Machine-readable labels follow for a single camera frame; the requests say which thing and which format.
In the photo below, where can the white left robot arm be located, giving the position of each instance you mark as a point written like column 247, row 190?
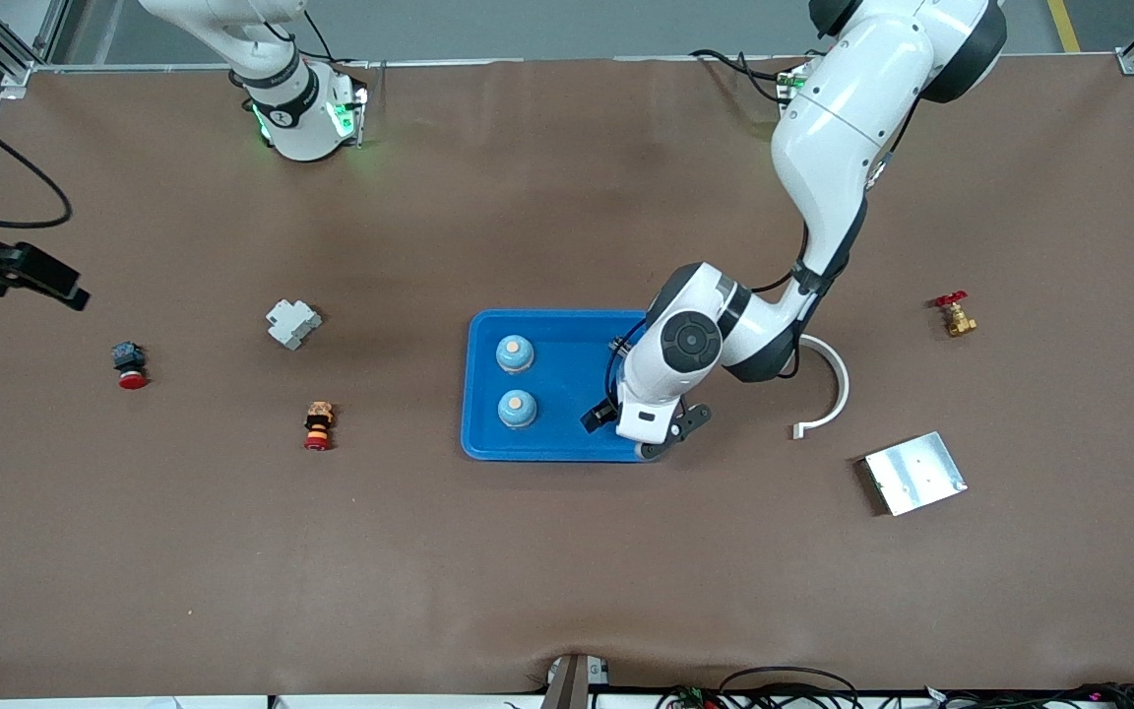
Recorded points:
column 823, row 128

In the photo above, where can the blue dome call bell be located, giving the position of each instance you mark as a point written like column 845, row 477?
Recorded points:
column 515, row 354
column 517, row 409

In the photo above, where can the silver aluminium plate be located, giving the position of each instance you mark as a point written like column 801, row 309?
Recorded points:
column 914, row 475

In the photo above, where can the brown table cover mat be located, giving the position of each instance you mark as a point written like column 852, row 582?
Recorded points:
column 567, row 571

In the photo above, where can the metal table edge bracket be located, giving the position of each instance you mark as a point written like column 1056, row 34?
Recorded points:
column 572, row 684

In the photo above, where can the white curved pipe clamp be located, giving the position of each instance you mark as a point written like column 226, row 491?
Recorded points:
column 841, row 394

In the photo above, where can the red mushroom push button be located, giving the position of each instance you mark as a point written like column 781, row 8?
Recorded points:
column 127, row 354

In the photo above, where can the blue plastic tray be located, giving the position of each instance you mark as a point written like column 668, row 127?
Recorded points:
column 557, row 438

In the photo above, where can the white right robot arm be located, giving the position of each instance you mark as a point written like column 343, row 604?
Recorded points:
column 301, row 118

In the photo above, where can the white circuit breaker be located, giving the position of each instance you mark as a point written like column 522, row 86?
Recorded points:
column 291, row 323

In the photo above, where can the orange emergency stop button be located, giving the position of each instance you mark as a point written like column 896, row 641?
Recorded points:
column 319, row 423

